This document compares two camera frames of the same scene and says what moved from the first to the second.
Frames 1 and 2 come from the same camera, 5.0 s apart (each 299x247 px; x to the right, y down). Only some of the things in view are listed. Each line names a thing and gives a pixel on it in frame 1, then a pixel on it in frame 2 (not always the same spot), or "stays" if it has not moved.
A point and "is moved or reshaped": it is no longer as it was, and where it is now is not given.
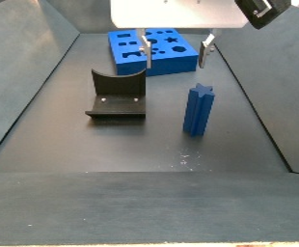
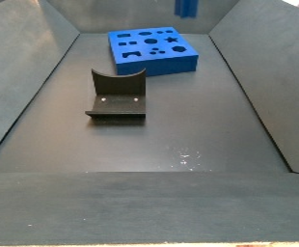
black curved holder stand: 120,96 stays
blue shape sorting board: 171,55 stays
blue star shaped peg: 201,97 is moved or reshaped
